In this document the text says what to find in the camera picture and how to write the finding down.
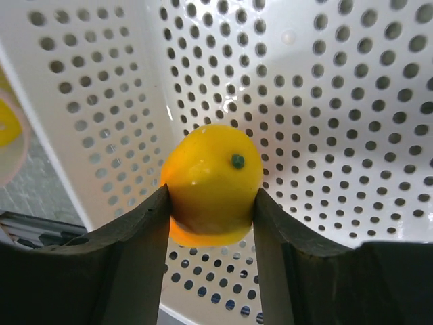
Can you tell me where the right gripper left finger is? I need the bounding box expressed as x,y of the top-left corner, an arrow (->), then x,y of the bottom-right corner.
1,186 -> 169,324

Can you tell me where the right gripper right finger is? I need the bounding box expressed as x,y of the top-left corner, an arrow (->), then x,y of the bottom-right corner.
254,190 -> 432,324

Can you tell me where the orange mango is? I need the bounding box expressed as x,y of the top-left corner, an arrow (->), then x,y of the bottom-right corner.
160,124 -> 263,248

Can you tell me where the clear zip top bag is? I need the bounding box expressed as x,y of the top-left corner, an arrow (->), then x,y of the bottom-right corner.
1,70 -> 31,187

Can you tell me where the yellow bell pepper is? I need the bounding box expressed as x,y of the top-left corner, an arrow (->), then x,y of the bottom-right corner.
0,98 -> 22,147

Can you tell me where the white plastic basket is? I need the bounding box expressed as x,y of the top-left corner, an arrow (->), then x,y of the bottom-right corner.
1,1 -> 432,324

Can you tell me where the aluminium rail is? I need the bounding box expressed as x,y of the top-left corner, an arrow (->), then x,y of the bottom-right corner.
1,211 -> 87,249

